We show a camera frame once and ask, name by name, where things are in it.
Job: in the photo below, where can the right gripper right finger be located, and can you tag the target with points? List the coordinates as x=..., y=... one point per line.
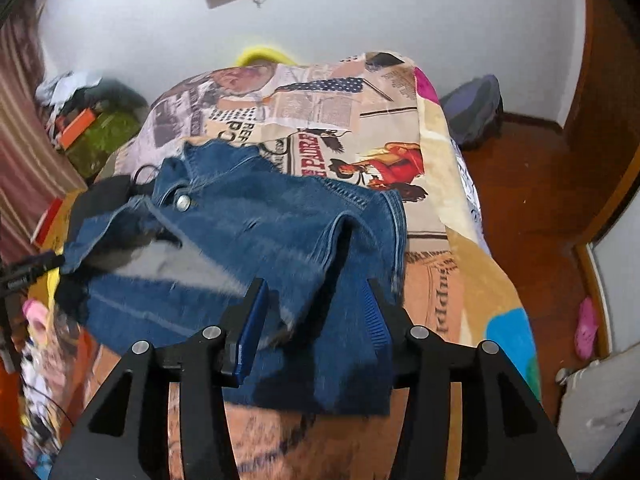
x=505, y=433

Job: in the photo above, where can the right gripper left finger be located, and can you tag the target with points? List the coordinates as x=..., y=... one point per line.
x=123, y=432

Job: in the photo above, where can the blue denim jacket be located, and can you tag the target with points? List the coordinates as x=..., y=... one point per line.
x=169, y=261

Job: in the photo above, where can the striped curtain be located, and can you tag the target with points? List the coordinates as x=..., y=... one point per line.
x=33, y=174

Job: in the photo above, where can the black garment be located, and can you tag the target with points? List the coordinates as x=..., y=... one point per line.
x=107, y=195

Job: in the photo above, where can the pink croc shoe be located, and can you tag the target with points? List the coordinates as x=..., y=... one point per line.
x=586, y=329

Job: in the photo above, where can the green patterned bag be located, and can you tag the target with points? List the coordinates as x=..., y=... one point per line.
x=90, y=151

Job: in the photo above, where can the orange box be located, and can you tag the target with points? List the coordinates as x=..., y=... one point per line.
x=77, y=127

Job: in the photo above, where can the wooden door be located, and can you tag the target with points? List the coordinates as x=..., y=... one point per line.
x=603, y=127

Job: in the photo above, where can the dark backpack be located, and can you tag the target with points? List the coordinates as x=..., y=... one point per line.
x=474, y=111

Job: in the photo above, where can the yellow pillow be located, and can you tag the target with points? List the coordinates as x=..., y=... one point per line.
x=260, y=54

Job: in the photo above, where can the newspaper print blanket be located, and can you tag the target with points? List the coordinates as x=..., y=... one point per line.
x=372, y=120

